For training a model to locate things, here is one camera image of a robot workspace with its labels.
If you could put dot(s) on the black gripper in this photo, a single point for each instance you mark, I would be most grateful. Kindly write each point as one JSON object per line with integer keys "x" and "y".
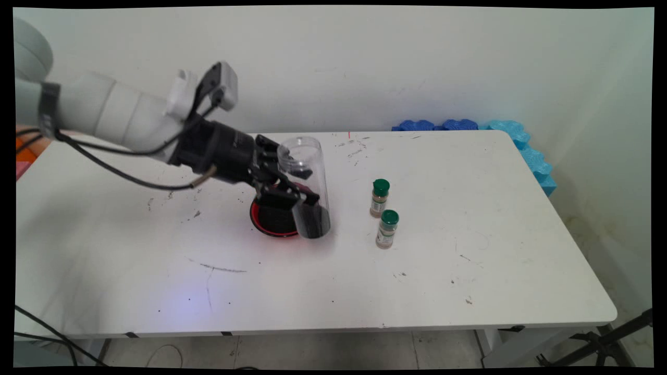
{"x": 219, "y": 151}

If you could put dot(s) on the clear tall plastic jar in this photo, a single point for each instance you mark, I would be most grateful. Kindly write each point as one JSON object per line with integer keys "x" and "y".
{"x": 312, "y": 172}

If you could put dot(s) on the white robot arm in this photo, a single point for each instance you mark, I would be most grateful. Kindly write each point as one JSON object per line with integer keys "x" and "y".
{"x": 114, "y": 112}

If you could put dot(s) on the red bowl with dark grains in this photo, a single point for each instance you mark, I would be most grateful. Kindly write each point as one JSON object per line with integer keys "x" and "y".
{"x": 271, "y": 226}

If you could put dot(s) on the green-capped spice bottle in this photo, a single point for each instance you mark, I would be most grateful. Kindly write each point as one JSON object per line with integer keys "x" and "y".
{"x": 380, "y": 198}
{"x": 387, "y": 232}

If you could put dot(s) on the orange foam block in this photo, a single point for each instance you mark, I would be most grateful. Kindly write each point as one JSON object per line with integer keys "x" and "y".
{"x": 25, "y": 151}

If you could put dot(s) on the pink foam block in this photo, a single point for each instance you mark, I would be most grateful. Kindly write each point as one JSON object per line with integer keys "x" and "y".
{"x": 22, "y": 169}

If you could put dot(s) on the light blue foam mat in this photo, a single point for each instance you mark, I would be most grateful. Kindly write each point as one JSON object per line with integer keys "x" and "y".
{"x": 531, "y": 156}

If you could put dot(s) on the white table leg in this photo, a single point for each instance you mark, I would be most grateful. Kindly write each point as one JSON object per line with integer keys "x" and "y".
{"x": 513, "y": 349}

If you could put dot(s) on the black tripod stand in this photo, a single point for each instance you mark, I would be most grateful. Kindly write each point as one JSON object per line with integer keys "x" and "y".
{"x": 604, "y": 342}

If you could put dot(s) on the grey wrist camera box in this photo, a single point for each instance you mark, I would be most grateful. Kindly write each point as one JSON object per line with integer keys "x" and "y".
{"x": 226, "y": 83}

